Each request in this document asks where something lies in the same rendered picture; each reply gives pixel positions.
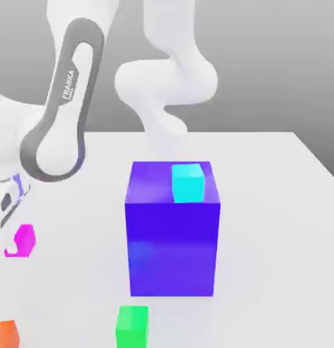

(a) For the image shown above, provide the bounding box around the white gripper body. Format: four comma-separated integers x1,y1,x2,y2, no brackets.
0,185,33,257

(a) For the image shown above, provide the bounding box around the small magenta cube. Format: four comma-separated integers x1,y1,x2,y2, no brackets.
3,223,37,258

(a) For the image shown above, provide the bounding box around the small orange cube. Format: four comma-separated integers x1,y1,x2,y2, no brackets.
0,319,20,348

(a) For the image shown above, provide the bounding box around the small green cube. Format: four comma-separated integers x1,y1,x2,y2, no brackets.
115,305,150,348

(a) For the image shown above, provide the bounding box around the small cyan cube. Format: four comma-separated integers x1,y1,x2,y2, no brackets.
171,163,206,204

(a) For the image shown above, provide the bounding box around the large purple box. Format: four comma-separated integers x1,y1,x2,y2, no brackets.
124,160,221,298

